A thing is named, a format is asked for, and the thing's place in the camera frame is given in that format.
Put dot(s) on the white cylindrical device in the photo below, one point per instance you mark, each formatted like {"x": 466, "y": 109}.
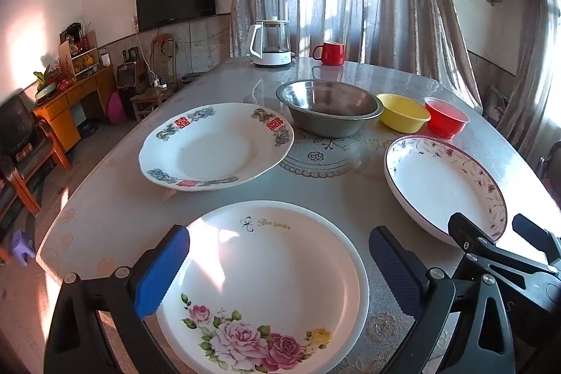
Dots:
{"x": 104, "y": 57}

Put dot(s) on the red mug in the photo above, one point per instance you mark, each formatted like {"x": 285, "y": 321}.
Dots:
{"x": 331, "y": 54}

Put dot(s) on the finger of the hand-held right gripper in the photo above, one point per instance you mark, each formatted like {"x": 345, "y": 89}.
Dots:
{"x": 464, "y": 227}
{"x": 532, "y": 231}

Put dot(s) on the grey sack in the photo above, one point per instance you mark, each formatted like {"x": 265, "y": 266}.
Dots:
{"x": 495, "y": 104}

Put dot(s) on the wooden chair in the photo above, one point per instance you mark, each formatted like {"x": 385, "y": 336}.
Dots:
{"x": 164, "y": 63}

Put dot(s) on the white plate with pink roses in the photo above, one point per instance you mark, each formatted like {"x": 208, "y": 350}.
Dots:
{"x": 271, "y": 260}

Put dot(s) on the purple plastic stool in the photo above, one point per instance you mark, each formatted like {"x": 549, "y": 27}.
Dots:
{"x": 22, "y": 247}

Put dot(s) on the white electric glass kettle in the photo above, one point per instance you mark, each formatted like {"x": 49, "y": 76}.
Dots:
{"x": 267, "y": 58}

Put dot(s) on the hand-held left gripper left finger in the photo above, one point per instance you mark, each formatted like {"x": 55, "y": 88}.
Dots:
{"x": 161, "y": 273}

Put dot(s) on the dark round-back chair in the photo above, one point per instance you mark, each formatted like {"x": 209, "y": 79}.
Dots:
{"x": 550, "y": 161}

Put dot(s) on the orange wooden cabinet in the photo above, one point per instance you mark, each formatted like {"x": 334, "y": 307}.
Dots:
{"x": 57, "y": 120}

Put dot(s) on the red plastic bowl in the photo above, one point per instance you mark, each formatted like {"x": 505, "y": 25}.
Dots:
{"x": 445, "y": 124}

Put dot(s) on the pink bag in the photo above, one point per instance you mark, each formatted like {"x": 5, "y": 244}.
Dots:
{"x": 116, "y": 109}

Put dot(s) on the narrow grey sheer curtain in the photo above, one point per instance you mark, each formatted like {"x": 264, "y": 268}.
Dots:
{"x": 530, "y": 49}

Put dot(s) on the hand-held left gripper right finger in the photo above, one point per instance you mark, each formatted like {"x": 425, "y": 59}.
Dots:
{"x": 394, "y": 269}

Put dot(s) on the white power strip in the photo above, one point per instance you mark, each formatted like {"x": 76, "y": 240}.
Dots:
{"x": 160, "y": 83}

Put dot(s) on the scalloped plate red blue print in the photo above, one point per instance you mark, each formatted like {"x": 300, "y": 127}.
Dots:
{"x": 210, "y": 150}

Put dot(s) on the small shelf with ornaments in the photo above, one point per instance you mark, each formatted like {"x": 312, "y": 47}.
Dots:
{"x": 83, "y": 58}

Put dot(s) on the black armchair with wooden frame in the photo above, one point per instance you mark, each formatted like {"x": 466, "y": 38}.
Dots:
{"x": 17, "y": 128}

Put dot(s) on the white plate purple floral rim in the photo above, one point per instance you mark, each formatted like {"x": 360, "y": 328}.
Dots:
{"x": 434, "y": 185}

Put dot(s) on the stainless steel bowl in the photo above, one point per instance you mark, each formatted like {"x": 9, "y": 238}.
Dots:
{"x": 328, "y": 120}

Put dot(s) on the potted green plant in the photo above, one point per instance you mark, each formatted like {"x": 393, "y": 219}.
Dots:
{"x": 44, "y": 82}

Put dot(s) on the yellow plastic bowl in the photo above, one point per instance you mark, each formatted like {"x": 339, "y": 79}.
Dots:
{"x": 403, "y": 115}

